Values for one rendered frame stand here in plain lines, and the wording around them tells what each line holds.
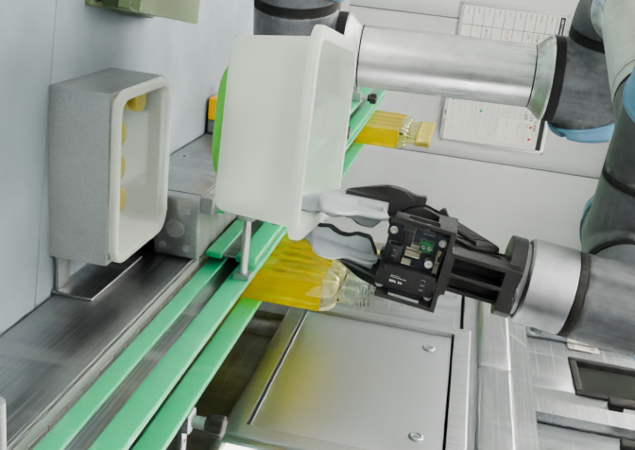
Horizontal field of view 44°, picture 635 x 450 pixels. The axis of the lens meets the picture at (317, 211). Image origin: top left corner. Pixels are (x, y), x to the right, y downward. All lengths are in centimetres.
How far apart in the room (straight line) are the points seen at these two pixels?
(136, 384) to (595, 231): 52
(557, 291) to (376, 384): 67
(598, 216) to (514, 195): 656
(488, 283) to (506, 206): 669
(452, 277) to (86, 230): 53
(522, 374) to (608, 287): 80
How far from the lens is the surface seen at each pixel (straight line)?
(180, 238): 120
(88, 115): 99
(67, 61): 105
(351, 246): 72
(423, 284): 66
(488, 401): 133
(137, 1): 105
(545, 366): 157
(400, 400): 128
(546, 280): 68
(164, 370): 96
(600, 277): 69
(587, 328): 70
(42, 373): 92
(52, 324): 102
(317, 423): 119
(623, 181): 74
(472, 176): 728
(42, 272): 107
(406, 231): 66
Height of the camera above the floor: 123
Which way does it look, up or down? 9 degrees down
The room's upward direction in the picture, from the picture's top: 99 degrees clockwise
